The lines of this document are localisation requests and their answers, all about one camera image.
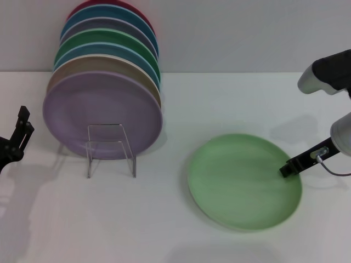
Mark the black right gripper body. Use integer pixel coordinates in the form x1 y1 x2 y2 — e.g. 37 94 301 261
291 137 340 173

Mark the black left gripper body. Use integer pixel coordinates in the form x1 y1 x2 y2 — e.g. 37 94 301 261
0 135 23 176

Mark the light green plate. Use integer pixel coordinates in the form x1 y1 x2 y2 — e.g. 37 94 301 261
187 133 303 233

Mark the lilac plate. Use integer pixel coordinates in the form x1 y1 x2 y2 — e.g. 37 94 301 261
42 70 164 160

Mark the clear acrylic plate rack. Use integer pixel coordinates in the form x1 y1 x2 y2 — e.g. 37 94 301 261
86 123 137 179

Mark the beige plate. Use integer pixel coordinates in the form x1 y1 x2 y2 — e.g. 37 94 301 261
46 54 162 102

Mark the light blue plate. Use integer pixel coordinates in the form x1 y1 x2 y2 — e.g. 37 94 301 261
53 41 161 86

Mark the dark green plate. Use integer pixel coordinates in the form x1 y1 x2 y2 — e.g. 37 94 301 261
54 27 161 75

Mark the grey purple plate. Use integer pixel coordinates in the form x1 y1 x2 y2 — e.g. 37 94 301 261
59 16 160 60

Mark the teal plate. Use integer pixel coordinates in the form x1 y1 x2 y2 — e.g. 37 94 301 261
60 5 159 55

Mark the crimson plate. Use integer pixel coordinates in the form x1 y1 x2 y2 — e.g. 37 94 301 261
66 0 156 37

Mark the grey right wrist cable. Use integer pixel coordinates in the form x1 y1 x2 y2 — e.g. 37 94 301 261
315 154 351 178

